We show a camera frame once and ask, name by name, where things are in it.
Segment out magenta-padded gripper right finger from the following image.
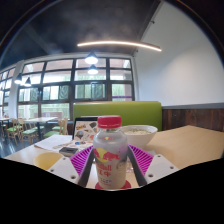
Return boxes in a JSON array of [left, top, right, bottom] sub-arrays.
[[126, 144, 180, 188]]

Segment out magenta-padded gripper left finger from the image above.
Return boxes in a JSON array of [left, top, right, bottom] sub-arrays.
[[47, 145, 96, 188]]

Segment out red-capped drink bottle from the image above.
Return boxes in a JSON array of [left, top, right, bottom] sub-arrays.
[[92, 115, 129, 190]]

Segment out small dark box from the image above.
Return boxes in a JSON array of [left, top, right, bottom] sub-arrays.
[[58, 146, 79, 158]]

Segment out white paper sheets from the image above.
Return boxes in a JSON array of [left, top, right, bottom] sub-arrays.
[[33, 134, 73, 151]]

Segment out white bowl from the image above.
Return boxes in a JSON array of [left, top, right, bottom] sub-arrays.
[[120, 124, 159, 149]]

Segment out sticker-covered black tablet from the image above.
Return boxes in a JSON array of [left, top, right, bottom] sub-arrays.
[[72, 116, 100, 143]]

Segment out wooden chairs with green seats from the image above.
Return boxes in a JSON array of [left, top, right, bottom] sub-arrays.
[[4, 117, 69, 144]]

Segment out wooden dining table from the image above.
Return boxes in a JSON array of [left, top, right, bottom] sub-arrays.
[[23, 116, 58, 139]]

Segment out green upholstered bench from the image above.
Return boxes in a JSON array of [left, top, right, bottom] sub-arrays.
[[72, 101, 163, 132]]

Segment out dark-framed grid window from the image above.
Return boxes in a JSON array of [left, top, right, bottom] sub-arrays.
[[0, 57, 136, 119]]

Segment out black pendant lamps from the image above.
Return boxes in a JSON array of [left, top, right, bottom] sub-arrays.
[[13, 50, 100, 88]]

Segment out curved linear ceiling light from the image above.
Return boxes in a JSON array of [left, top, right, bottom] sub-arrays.
[[76, 40, 163, 53]]

